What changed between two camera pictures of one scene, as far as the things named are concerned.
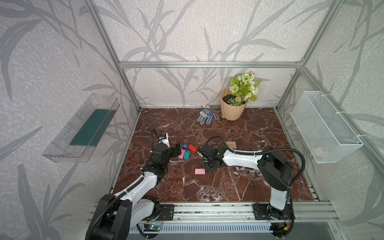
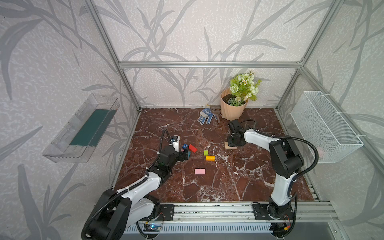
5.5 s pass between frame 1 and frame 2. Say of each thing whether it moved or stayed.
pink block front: stayed
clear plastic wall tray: stayed
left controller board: stayed
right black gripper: moved
